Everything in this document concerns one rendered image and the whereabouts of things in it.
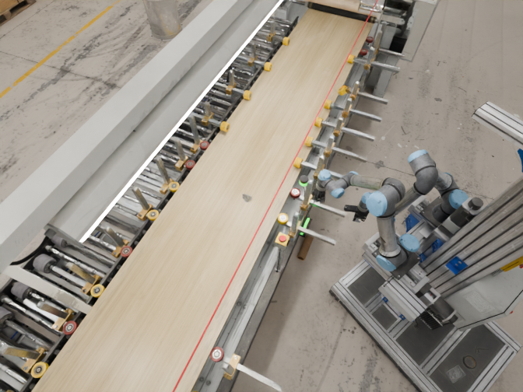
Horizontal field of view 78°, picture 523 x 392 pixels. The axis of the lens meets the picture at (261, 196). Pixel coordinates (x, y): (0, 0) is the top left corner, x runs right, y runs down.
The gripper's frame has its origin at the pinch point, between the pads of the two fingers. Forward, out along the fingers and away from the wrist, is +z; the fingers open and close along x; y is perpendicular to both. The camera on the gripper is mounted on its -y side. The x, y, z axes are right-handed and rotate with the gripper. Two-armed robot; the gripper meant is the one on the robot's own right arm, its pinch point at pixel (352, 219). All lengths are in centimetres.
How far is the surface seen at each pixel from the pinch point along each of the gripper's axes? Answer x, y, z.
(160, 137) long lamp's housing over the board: -92, -65, -152
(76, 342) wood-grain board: -155, -127, -7
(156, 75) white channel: -82, -69, -163
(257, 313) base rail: -91, -38, 13
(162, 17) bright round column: 242, -353, 48
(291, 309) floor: -61, -19, 83
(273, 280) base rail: -65, -37, 13
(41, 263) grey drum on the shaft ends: -126, -187, -3
